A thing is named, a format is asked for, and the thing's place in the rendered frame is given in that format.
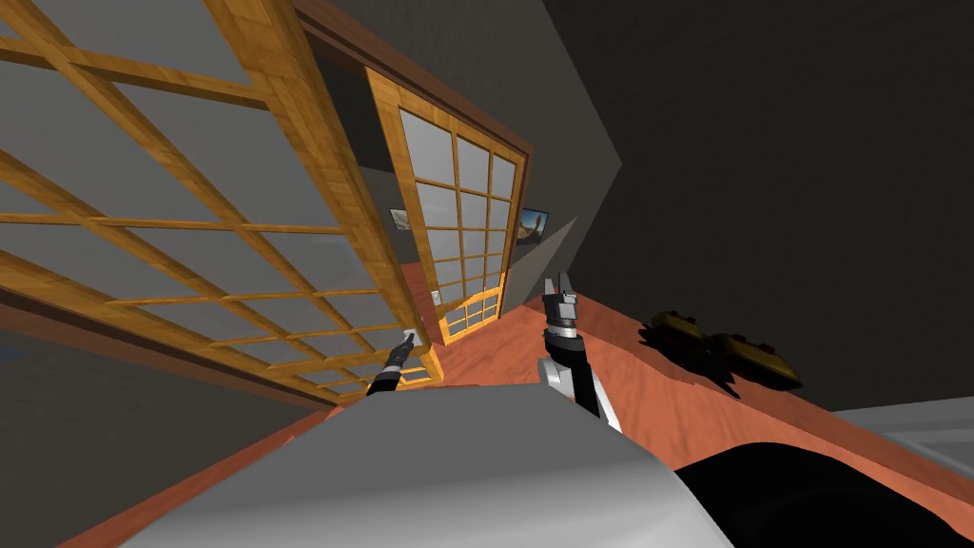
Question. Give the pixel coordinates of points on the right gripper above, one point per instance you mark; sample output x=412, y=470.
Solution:
x=561, y=313

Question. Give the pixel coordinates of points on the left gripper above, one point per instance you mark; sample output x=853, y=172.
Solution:
x=399, y=355

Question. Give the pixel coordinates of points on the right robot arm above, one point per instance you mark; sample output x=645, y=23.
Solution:
x=578, y=373

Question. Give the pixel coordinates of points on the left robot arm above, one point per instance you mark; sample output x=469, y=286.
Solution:
x=383, y=379

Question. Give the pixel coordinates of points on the yellow and black object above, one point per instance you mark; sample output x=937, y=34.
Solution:
x=677, y=331
x=757, y=361

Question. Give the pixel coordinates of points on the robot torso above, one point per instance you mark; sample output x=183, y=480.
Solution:
x=426, y=479

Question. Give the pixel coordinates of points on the small wooden glass-pane door leaf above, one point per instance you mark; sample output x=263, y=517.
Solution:
x=396, y=152

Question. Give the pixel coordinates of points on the large wooden glass-pane door leaf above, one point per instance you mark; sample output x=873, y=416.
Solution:
x=304, y=114

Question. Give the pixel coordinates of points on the blue and orange wall picture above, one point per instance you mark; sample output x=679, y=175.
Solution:
x=532, y=226

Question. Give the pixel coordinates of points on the small grey wall picture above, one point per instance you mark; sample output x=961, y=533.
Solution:
x=400, y=219

